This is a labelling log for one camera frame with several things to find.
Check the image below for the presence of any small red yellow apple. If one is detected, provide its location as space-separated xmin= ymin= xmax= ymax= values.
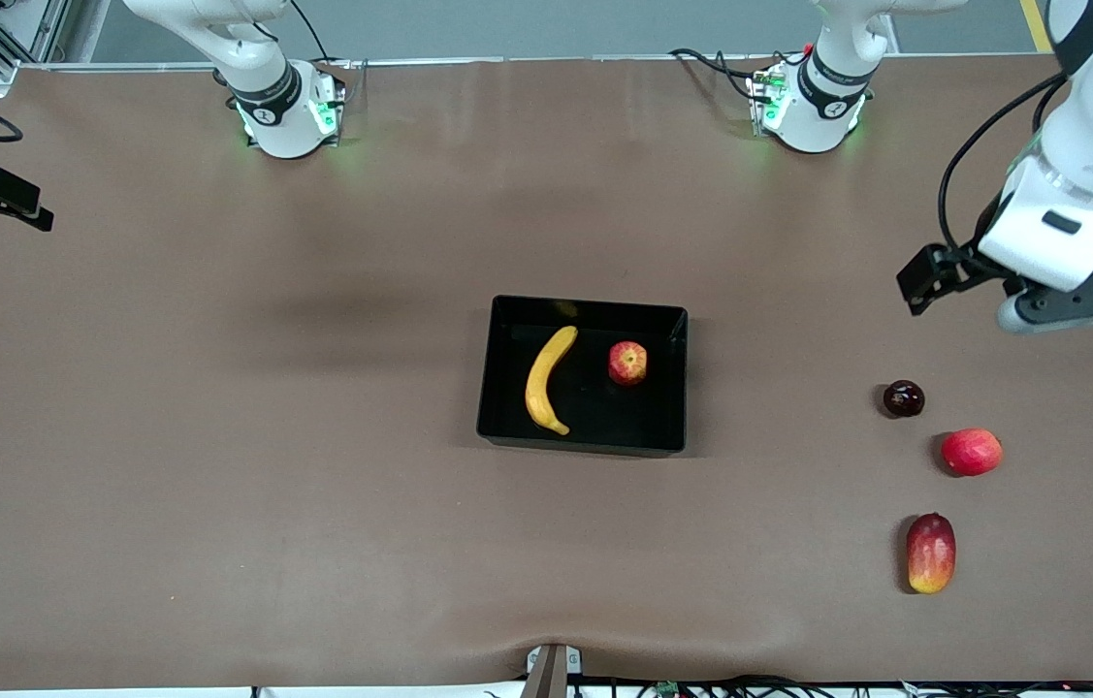
xmin=607 ymin=340 xmax=649 ymax=387

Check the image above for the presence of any black plastic box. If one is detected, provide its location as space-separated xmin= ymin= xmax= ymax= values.
xmin=476 ymin=295 xmax=690 ymax=458

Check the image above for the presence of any yellow banana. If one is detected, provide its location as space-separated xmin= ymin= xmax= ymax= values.
xmin=525 ymin=326 xmax=579 ymax=436

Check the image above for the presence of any dark purple plum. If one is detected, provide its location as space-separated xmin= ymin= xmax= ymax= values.
xmin=884 ymin=380 xmax=926 ymax=419

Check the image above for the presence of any red peach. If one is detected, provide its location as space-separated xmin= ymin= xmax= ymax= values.
xmin=941 ymin=428 xmax=1004 ymax=478

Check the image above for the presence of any red yellow mango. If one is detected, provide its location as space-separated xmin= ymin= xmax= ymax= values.
xmin=905 ymin=513 xmax=957 ymax=595

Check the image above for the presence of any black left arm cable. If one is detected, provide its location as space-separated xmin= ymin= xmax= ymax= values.
xmin=937 ymin=73 xmax=1071 ymax=258

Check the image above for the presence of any black left base cable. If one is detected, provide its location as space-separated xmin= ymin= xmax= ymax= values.
xmin=670 ymin=44 xmax=804 ymax=103

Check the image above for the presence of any black base cable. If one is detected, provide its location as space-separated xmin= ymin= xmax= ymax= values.
xmin=289 ymin=0 xmax=368 ymax=74
xmin=670 ymin=44 xmax=804 ymax=103

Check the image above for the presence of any black right base cable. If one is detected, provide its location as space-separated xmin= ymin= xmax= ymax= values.
xmin=289 ymin=0 xmax=368 ymax=74

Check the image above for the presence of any front camera stand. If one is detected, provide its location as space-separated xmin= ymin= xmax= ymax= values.
xmin=519 ymin=643 xmax=584 ymax=698

